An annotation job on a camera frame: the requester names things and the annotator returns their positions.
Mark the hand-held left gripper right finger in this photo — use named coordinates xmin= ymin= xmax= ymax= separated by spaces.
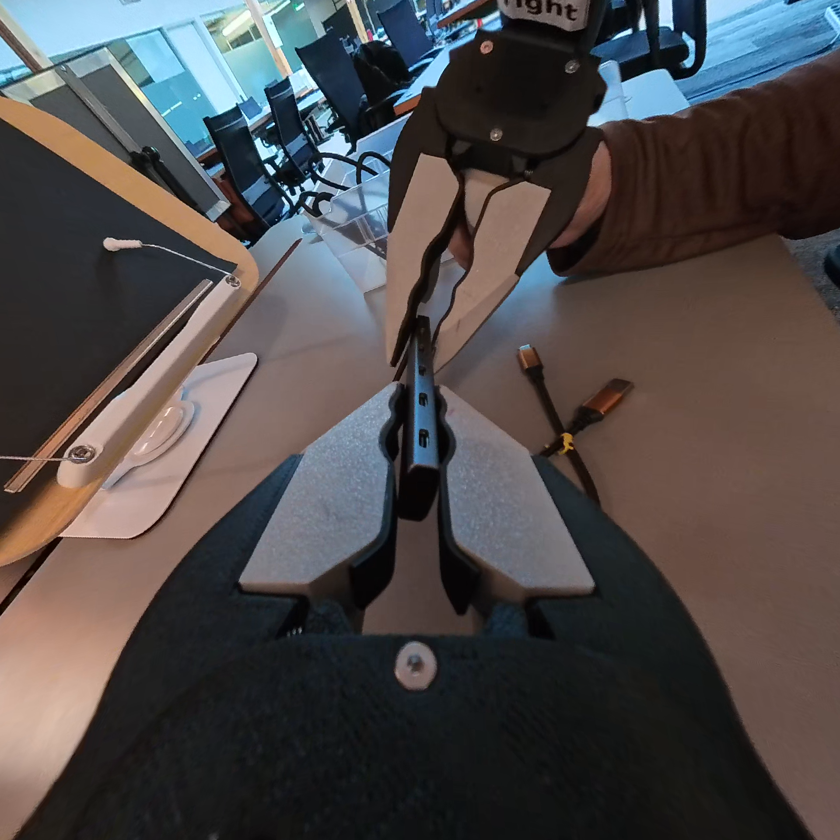
xmin=435 ymin=385 xmax=596 ymax=616

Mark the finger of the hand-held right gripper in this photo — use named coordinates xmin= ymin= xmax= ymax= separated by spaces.
xmin=430 ymin=171 xmax=552 ymax=373
xmin=384 ymin=156 xmax=465 ymax=368

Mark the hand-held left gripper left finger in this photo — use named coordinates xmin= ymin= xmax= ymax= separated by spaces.
xmin=238 ymin=382 xmax=404 ymax=609

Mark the grey usb hub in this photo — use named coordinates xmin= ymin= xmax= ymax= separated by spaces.
xmin=395 ymin=315 xmax=442 ymax=522

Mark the orange-plug usb-c cable yellow tie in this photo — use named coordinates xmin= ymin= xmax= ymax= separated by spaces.
xmin=516 ymin=343 xmax=635 ymax=508

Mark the person's right forearm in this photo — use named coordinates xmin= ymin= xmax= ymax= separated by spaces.
xmin=548 ymin=49 xmax=840 ymax=277

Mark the person's right hand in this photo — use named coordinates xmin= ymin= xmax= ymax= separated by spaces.
xmin=549 ymin=140 xmax=617 ymax=252

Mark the clear plastic box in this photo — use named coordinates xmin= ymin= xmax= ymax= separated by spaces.
xmin=302 ymin=172 xmax=460 ymax=296

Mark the white board stand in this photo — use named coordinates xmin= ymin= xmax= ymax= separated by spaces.
xmin=56 ymin=282 xmax=258 ymax=540

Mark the group of black office chairs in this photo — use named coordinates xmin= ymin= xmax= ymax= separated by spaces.
xmin=200 ymin=0 xmax=710 ymax=244

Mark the grey partition screen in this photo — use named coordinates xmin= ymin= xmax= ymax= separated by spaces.
xmin=12 ymin=62 xmax=232 ymax=223

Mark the white-tipped steel wire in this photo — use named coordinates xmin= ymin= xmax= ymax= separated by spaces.
xmin=104 ymin=236 xmax=240 ymax=287

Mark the black board wooden frame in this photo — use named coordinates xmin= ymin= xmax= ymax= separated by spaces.
xmin=0 ymin=98 xmax=260 ymax=565

